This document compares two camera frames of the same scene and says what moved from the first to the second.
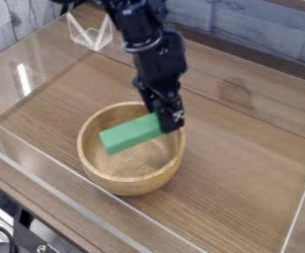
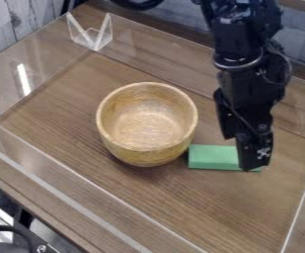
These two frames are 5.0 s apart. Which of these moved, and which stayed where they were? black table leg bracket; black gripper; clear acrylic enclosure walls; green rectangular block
Moved: green rectangular block; black gripper
Stayed: clear acrylic enclosure walls; black table leg bracket
